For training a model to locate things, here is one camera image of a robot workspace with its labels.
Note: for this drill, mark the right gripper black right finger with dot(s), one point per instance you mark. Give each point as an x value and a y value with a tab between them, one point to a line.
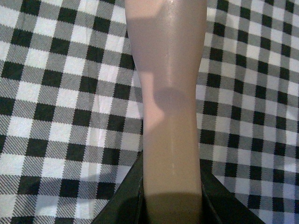
221	206

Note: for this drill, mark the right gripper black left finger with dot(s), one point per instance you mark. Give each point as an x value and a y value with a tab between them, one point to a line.
127	205

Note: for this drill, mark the beige plastic dustpan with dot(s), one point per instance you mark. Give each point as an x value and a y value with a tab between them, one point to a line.
167	39

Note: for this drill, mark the black white checkered bedsheet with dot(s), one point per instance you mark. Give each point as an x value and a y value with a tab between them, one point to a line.
71	107

